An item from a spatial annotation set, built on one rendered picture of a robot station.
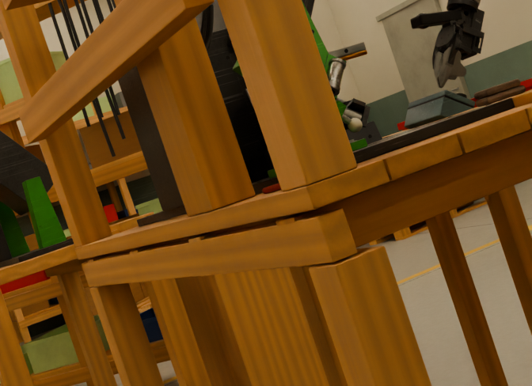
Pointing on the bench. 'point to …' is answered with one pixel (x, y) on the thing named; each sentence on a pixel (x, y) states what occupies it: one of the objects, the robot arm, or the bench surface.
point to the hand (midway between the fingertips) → (438, 81)
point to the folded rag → (499, 92)
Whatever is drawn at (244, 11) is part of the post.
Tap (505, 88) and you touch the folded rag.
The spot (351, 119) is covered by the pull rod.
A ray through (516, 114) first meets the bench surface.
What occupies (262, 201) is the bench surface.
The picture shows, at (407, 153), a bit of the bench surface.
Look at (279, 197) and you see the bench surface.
